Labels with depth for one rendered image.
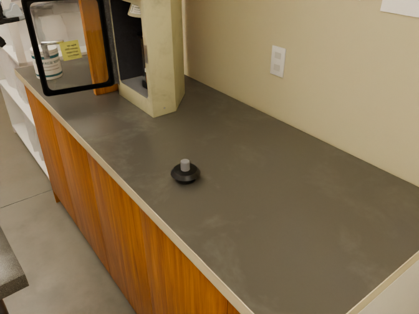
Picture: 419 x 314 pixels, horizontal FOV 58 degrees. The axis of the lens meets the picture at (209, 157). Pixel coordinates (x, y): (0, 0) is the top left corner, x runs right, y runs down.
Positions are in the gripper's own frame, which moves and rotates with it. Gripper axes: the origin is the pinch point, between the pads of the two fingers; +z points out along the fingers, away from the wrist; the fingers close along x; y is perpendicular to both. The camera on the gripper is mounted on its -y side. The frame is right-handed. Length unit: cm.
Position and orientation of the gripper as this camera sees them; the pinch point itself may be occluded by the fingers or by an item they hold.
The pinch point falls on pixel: (27, 17)
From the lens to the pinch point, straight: 172.1
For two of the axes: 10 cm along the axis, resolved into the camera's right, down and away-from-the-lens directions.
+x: -6.1, -4.2, 6.8
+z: 8.0, -3.2, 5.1
